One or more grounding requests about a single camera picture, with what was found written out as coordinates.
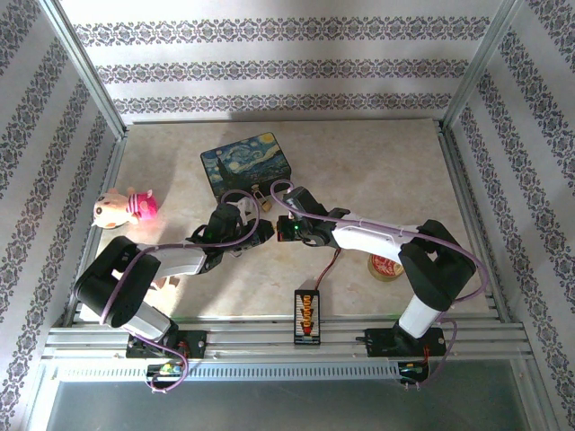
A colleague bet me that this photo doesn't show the small brass padlock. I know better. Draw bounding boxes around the small brass padlock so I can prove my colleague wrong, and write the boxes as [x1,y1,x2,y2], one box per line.
[251,181,274,213]

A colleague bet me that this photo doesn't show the starry night painted box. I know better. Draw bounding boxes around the starry night painted box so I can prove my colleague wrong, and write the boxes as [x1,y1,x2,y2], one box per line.
[199,131,293,203]

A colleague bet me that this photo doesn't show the black power board yellow connectors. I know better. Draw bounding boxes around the black power board yellow connectors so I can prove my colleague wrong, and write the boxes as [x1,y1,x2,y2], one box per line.
[293,278,323,346]

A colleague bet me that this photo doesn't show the small wooden toy figure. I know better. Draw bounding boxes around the small wooden toy figure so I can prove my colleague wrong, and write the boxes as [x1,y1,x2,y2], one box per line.
[151,274,181,291]

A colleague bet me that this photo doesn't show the pink cream hamster plush toy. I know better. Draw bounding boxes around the pink cream hamster plush toy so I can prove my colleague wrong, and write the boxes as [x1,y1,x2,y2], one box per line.
[91,187,159,230]

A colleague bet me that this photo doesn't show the small left connector board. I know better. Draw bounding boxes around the small left connector board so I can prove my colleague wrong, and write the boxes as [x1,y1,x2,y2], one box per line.
[146,362,183,378]

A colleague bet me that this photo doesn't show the small connector board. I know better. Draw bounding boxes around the small connector board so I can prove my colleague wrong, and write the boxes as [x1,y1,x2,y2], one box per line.
[146,362,183,378]
[399,361,430,383]

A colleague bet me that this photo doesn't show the grey metal panel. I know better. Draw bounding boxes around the grey metal panel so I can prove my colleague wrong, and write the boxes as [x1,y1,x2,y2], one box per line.
[44,380,531,431]

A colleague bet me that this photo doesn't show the small right connector board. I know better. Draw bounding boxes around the small right connector board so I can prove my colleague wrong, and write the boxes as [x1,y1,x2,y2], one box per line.
[399,361,430,383]

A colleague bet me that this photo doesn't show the red black wire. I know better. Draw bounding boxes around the red black wire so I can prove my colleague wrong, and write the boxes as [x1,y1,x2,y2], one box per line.
[315,248,343,291]

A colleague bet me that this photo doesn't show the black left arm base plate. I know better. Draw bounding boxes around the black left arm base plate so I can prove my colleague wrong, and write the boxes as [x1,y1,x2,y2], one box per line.
[126,330,208,359]

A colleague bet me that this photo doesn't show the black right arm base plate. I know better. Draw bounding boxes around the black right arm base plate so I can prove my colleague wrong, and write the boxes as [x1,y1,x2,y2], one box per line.
[364,327,447,358]

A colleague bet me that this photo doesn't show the slotted grey cable duct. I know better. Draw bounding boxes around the slotted grey cable duct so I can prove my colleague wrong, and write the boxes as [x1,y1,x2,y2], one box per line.
[53,361,403,383]

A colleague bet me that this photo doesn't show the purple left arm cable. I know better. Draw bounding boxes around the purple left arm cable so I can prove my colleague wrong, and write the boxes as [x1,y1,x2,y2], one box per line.
[101,188,262,395]

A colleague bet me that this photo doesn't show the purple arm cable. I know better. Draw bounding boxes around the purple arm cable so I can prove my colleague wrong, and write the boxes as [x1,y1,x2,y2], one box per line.
[270,179,490,391]
[101,188,262,395]

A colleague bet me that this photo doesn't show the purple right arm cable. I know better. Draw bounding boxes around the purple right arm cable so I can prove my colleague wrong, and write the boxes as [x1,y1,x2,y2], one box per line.
[270,179,490,391]

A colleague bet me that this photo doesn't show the aluminium frame post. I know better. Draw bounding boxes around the aluminium frame post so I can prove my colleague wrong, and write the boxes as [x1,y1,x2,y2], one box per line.
[441,0,526,131]
[39,0,129,138]

